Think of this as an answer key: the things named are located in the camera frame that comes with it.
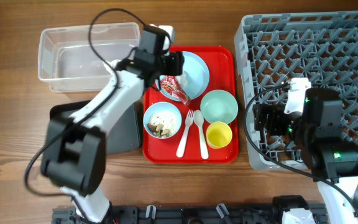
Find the light blue plate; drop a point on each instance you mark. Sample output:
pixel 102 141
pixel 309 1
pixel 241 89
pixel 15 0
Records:
pixel 197 74

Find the rice and mushroom leftovers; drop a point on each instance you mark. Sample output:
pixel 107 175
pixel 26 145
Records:
pixel 163 124

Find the white napkin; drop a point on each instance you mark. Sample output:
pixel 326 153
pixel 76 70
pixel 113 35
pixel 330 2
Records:
pixel 182 80

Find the light blue bowl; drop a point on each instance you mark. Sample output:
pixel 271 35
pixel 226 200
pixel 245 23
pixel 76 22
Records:
pixel 161 106

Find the white plastic spoon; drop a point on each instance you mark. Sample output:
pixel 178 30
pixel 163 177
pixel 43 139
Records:
pixel 199 120

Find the black waste tray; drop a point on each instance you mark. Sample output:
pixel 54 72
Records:
pixel 125 136

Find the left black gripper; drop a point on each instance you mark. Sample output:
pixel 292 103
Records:
pixel 175 63

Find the red serving tray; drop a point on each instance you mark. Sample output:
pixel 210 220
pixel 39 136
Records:
pixel 220 63

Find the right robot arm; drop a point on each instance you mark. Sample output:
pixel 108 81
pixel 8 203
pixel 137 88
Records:
pixel 311 119

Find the clear plastic bin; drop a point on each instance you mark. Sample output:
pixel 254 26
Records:
pixel 68 64

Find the mint green bowl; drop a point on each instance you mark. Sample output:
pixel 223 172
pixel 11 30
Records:
pixel 219 105

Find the red snack wrapper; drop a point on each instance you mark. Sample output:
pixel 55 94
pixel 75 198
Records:
pixel 171 86

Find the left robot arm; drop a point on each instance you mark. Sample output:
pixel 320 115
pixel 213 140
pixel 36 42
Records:
pixel 74 156

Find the grey dishwasher rack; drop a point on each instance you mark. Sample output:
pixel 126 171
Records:
pixel 322 47

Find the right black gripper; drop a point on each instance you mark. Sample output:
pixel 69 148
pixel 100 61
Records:
pixel 262 117

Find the white plastic fork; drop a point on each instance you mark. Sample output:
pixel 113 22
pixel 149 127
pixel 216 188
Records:
pixel 188 122

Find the yellow cup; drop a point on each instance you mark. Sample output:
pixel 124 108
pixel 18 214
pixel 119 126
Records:
pixel 218 135

